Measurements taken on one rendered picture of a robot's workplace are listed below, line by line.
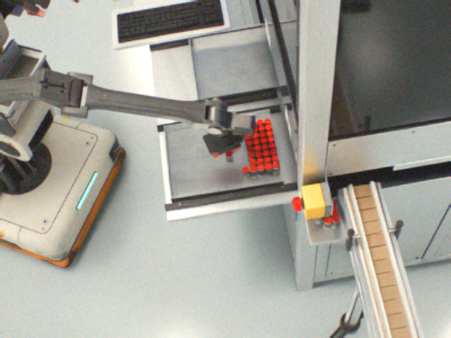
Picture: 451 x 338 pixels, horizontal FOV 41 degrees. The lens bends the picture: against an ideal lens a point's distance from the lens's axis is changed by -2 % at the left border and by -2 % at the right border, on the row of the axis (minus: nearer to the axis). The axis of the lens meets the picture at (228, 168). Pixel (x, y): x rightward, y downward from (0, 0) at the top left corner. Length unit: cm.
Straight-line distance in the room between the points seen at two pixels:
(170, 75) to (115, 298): 108
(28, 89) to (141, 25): 87
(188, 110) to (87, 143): 122
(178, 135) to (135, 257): 95
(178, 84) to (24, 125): 57
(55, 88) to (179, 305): 137
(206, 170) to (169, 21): 69
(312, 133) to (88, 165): 142
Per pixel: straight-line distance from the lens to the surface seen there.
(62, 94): 158
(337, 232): 180
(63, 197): 269
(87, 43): 352
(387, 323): 164
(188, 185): 189
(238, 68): 210
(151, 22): 237
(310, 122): 146
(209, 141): 179
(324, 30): 121
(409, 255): 253
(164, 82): 211
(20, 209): 273
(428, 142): 169
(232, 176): 188
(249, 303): 265
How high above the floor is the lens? 254
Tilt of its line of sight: 61 degrees down
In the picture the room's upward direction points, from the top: 11 degrees counter-clockwise
